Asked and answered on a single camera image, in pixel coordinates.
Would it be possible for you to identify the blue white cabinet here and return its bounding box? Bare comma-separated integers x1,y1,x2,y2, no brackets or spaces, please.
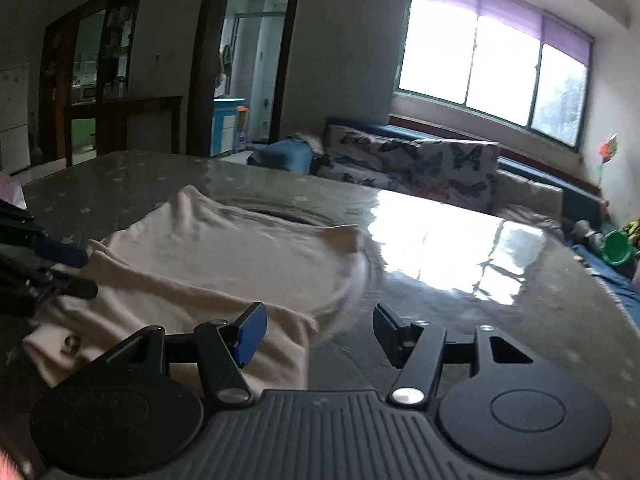
212,97,247,157

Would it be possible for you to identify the cream long-sleeved garment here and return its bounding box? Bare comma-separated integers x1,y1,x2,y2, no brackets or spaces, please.
22,185,371,391

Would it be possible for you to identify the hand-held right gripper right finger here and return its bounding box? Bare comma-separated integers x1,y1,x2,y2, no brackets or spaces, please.
374,302,533,407

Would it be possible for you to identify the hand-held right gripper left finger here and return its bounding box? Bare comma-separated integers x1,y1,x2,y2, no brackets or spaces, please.
82,302,268,406

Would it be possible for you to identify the green framed window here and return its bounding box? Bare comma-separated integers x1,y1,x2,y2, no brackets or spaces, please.
395,0,593,148

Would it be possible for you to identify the blue quilted blanket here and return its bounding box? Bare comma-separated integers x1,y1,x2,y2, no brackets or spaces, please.
247,140,313,176

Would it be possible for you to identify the green plastic bucket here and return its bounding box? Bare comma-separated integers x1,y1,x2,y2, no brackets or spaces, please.
600,230,636,266

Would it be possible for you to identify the colourful pinwheel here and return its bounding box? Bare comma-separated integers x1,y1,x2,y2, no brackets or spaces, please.
595,132,620,196

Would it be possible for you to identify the dark wooden shelf cabinet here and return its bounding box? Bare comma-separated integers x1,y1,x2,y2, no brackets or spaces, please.
39,0,146,166

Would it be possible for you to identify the dark wooden console table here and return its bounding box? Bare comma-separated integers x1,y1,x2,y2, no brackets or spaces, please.
95,96,184,156

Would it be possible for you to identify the plain beige cushion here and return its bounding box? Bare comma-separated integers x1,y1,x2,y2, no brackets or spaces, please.
492,170,566,238

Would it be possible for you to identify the dark wooden door frame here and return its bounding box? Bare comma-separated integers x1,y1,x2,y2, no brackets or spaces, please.
187,0,306,158

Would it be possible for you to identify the round black induction cooktop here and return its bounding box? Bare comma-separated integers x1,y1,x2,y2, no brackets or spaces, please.
240,207,331,228

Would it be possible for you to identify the beige towel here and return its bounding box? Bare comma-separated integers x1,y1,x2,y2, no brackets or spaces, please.
292,132,326,153

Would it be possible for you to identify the purple roller blind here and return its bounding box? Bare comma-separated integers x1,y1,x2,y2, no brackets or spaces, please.
410,0,595,68

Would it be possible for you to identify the white refrigerator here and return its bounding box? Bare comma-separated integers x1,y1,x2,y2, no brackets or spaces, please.
0,62,32,171

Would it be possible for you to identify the hanging grey cloth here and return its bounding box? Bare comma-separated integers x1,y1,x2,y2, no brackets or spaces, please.
217,44,235,91

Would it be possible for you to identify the grey stuffed toy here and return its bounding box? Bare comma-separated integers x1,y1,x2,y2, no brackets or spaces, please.
567,219,606,251

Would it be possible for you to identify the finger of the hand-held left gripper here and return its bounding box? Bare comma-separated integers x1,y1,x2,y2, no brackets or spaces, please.
30,232,90,270
27,270,99,301

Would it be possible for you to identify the pink white paper bag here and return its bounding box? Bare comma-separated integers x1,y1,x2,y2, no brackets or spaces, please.
0,172,28,211

